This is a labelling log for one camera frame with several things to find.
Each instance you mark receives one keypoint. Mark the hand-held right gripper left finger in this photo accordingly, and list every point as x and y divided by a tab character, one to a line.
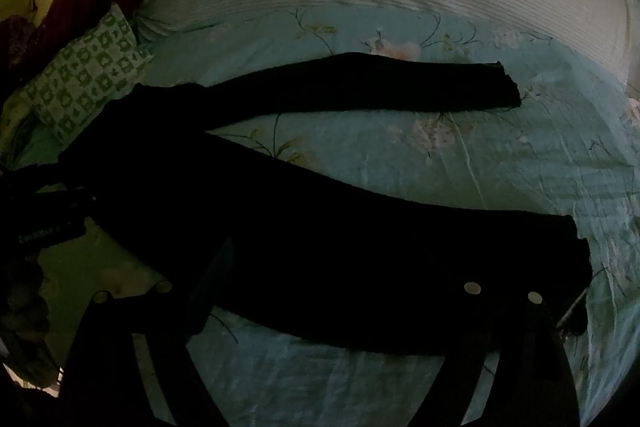
212	279

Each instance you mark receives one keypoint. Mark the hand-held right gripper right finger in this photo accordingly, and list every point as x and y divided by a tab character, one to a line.
482	337

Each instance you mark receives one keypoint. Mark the black pants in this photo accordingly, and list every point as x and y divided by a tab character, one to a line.
310	227

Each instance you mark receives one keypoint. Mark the person's left hand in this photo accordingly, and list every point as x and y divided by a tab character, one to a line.
22	302

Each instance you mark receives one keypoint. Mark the green patterned pillow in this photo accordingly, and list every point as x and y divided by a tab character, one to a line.
87	74

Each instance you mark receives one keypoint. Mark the teal floral bed sheet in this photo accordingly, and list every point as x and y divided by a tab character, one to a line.
400	147

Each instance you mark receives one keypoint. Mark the dark red cloth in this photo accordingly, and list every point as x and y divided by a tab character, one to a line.
75	12

